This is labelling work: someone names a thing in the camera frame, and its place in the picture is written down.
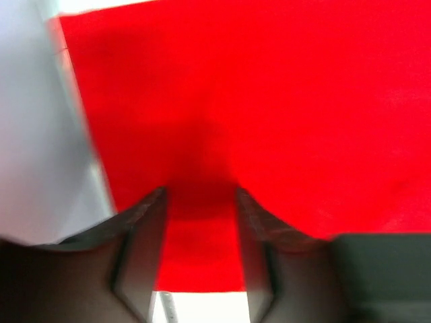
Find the red trousers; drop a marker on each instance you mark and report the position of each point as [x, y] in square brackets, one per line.
[320, 109]

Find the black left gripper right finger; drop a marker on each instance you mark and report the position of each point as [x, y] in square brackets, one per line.
[290, 276]

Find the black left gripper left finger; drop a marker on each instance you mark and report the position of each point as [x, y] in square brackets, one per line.
[106, 273]

